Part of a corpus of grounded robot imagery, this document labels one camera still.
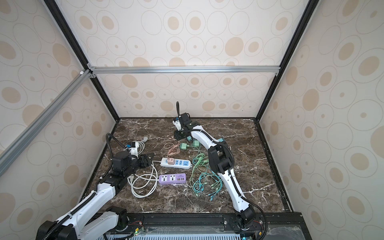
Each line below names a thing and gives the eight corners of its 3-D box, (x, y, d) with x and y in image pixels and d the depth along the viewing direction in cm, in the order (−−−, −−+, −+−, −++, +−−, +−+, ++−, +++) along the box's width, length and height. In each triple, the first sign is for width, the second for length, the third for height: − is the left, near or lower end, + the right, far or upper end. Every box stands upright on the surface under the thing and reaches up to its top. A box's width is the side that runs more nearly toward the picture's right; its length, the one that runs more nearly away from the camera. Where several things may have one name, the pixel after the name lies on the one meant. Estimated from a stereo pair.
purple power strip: (159, 185, 88) (158, 183, 85) (160, 176, 91) (159, 174, 89) (186, 183, 89) (186, 181, 86) (186, 175, 92) (185, 172, 89)
